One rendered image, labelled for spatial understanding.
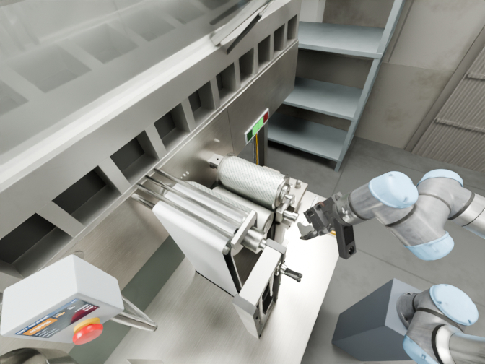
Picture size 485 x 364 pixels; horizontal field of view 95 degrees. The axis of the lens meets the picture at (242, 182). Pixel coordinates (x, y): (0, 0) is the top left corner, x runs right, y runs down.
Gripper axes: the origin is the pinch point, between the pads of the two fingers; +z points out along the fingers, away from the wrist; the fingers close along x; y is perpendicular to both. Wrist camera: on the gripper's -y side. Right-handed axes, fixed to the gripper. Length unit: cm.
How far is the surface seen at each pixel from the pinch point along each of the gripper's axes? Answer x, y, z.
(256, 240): 19.1, 6.5, -4.8
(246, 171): 3.8, 30.5, 7.2
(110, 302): 51, 8, -27
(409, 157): -241, 8, 79
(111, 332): 64, 2, 46
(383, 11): -189, 124, -3
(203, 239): 32.5, 12.6, -6.4
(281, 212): -2.1, 11.2, 9.4
